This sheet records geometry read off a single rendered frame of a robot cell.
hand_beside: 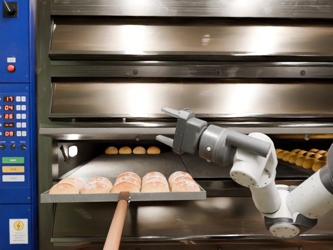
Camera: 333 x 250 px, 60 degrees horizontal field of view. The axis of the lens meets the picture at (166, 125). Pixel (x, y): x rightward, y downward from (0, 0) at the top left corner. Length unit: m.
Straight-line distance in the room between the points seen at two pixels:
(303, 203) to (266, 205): 0.09
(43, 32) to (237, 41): 0.83
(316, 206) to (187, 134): 0.36
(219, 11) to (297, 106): 0.53
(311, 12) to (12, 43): 1.28
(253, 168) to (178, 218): 0.72
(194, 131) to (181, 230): 0.69
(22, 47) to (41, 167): 0.51
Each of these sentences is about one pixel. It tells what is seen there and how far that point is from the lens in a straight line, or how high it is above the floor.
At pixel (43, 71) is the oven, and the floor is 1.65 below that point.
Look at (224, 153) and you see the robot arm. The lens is 0.69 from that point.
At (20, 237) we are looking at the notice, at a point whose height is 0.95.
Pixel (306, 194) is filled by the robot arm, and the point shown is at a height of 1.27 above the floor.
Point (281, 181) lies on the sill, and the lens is 1.40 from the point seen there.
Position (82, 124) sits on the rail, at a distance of 1.14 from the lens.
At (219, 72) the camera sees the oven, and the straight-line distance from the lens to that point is 1.29.
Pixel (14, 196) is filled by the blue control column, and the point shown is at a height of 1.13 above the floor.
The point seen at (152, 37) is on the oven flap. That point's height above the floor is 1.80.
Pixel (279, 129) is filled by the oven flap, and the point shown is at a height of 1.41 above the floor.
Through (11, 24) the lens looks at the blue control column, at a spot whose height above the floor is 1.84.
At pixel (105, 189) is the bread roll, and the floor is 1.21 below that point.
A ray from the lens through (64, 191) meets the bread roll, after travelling 1.04.
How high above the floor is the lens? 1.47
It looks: 2 degrees down
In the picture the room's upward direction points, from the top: straight up
